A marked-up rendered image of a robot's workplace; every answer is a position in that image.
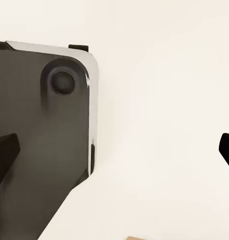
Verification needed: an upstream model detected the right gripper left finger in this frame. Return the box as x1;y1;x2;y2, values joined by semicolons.
0;133;21;185

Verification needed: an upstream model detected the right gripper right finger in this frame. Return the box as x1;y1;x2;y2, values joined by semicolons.
218;133;229;165

